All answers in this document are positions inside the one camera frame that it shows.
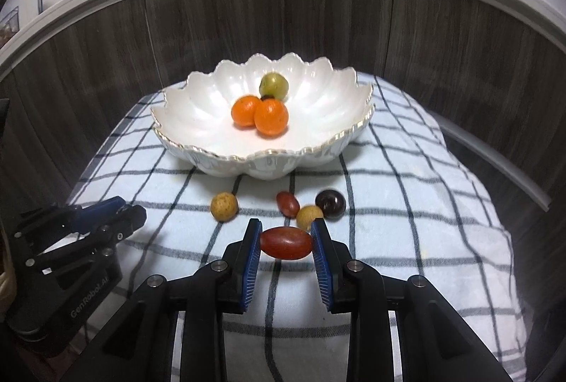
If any yellow-green round fruit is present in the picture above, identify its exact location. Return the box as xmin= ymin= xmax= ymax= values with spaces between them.
xmin=259 ymin=72 xmax=290 ymax=102

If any red jujube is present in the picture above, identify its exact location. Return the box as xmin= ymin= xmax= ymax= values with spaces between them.
xmin=259 ymin=226 xmax=313 ymax=261

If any white checked cloth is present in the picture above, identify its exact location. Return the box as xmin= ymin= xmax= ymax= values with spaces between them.
xmin=66 ymin=72 xmax=529 ymax=382

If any mandarin orange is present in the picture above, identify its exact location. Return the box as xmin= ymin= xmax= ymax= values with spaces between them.
xmin=253 ymin=99 xmax=289 ymax=138
xmin=231 ymin=95 xmax=264 ymax=129

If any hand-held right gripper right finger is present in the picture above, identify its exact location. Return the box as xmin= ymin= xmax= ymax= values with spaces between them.
xmin=310 ymin=218 xmax=514 ymax=382

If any grey metal bar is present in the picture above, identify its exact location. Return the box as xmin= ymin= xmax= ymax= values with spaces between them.
xmin=424 ymin=108 xmax=551 ymax=212

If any dark purple plum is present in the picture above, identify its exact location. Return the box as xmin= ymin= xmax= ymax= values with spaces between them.
xmin=315 ymin=189 xmax=346 ymax=219

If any small red-brown jujube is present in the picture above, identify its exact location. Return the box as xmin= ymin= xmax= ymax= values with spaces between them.
xmin=276 ymin=192 xmax=300 ymax=218

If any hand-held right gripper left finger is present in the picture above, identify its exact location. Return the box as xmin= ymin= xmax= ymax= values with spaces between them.
xmin=57 ymin=218 xmax=265 ymax=382

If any white scalloped bowl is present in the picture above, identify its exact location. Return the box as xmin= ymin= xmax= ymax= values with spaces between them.
xmin=150 ymin=52 xmax=376 ymax=180

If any tan longan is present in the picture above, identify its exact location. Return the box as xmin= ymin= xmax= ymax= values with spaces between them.
xmin=296 ymin=205 xmax=325 ymax=232
xmin=210 ymin=193 xmax=239 ymax=222

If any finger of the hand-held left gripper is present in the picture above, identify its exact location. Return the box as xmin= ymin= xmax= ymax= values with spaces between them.
xmin=15 ymin=195 xmax=130 ymax=241
xmin=27 ymin=205 xmax=148 ymax=276

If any wire wall basket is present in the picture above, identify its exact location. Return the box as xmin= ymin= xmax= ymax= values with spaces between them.
xmin=0 ymin=6 xmax=21 ymax=51

